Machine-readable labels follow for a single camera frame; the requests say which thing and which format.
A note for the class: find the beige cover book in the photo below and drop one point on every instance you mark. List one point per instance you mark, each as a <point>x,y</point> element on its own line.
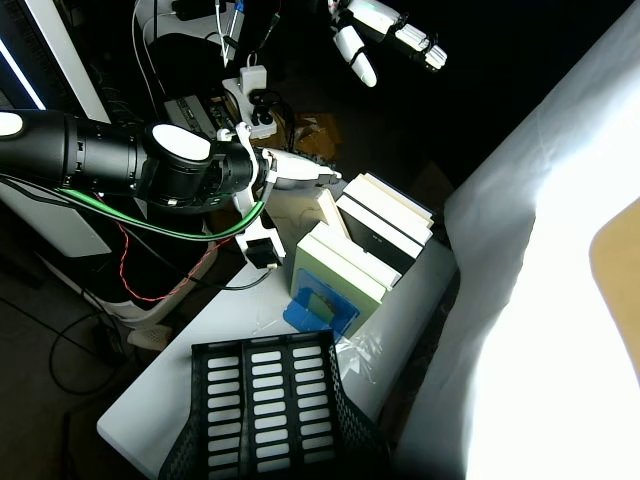
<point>300,215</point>

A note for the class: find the white power adapter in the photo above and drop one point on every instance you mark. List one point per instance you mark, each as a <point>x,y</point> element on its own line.
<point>253,79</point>

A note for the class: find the white power strip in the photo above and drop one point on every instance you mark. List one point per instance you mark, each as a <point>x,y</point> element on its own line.
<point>240,102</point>

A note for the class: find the cream spine book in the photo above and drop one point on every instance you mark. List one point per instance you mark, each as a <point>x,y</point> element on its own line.
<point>395,192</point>

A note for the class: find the grey metal box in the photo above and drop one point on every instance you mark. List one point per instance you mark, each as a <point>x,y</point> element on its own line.
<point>185,112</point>

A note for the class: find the black Let It Be book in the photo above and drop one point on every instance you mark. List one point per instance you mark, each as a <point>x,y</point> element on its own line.
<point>385,240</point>

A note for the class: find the light green cover book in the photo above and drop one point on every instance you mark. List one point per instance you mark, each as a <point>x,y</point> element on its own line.
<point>304,260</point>

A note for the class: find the blue bookend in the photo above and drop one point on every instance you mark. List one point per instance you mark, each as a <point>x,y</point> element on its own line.
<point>300,315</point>

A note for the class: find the white framed black panel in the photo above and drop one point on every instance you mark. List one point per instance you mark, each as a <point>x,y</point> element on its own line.
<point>65,55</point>

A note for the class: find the white backdrop cloth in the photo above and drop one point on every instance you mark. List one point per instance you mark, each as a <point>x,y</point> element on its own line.
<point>525,300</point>

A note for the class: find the clear plastic film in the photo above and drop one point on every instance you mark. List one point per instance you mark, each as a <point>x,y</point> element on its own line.
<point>357,355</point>

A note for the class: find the tan cardboard sheet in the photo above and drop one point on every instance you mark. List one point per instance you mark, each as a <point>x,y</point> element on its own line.
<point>620,260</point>

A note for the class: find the white cabinet panel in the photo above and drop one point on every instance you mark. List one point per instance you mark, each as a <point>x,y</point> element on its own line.
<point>50,230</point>

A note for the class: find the black mesh file rack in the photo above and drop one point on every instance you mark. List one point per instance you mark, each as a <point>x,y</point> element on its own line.
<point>246,400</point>

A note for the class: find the wrist camera on white bracket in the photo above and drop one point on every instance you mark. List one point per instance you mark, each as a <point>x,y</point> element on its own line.
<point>260,227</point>

